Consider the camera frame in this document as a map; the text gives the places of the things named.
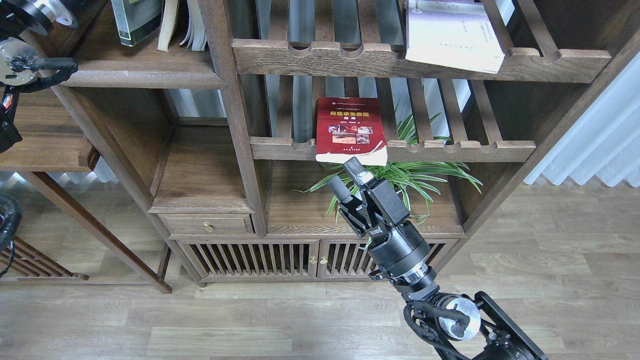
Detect white paperback book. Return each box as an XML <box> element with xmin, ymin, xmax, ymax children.
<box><xmin>405</xmin><ymin>0</ymin><xmax>505</xmax><ymax>74</ymax></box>

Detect grey green cover book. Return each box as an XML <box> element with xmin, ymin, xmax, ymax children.
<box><xmin>110</xmin><ymin>0</ymin><xmax>163</xmax><ymax>47</ymax></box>

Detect dark wooden bookshelf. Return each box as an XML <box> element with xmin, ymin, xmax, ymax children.
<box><xmin>0</xmin><ymin>0</ymin><xmax>640</xmax><ymax>286</ymax></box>

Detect wooden side table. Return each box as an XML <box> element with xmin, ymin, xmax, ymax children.
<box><xmin>1</xmin><ymin>85</ymin><xmax>173</xmax><ymax>294</ymax></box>

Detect red cover book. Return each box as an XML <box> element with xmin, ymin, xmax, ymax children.
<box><xmin>315</xmin><ymin>96</ymin><xmax>387</xmax><ymax>166</ymax></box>

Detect brass cabinet door knobs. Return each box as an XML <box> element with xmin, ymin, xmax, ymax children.
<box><xmin>309</xmin><ymin>256</ymin><xmax>329</xmax><ymax>265</ymax></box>

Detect brass drawer knob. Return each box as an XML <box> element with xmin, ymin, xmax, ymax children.
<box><xmin>203</xmin><ymin>221</ymin><xmax>215</xmax><ymax>233</ymax></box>

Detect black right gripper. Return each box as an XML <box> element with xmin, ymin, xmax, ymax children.
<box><xmin>327</xmin><ymin>156</ymin><xmax>433</xmax><ymax>287</ymax></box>

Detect white open standing book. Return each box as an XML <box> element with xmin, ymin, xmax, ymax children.
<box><xmin>179</xmin><ymin>0</ymin><xmax>208</xmax><ymax>51</ymax></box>

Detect white curtain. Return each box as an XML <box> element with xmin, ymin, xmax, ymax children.
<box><xmin>525</xmin><ymin>55</ymin><xmax>640</xmax><ymax>188</ymax></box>

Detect tan standing book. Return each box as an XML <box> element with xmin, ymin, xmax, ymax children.
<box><xmin>157</xmin><ymin>0</ymin><xmax>180</xmax><ymax>51</ymax></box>

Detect green spider plant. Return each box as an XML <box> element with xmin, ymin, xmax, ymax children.
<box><xmin>295</xmin><ymin>114</ymin><xmax>483</xmax><ymax>221</ymax></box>

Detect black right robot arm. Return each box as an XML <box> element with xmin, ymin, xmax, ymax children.
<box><xmin>329</xmin><ymin>157</ymin><xmax>547</xmax><ymax>360</ymax></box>

